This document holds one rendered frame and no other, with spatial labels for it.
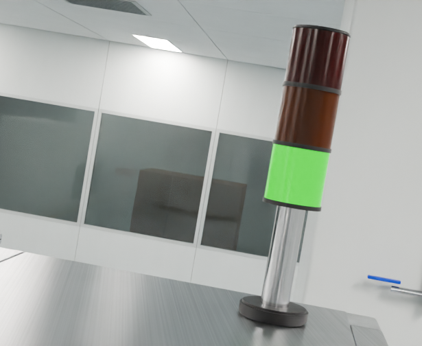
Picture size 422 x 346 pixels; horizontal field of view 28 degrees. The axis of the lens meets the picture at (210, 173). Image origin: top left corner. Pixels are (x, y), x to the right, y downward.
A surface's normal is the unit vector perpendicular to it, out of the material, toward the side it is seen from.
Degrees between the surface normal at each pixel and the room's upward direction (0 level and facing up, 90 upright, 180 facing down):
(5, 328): 0
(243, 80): 90
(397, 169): 90
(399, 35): 90
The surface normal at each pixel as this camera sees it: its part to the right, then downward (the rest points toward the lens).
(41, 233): -0.10, 0.04
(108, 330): 0.17, -0.98
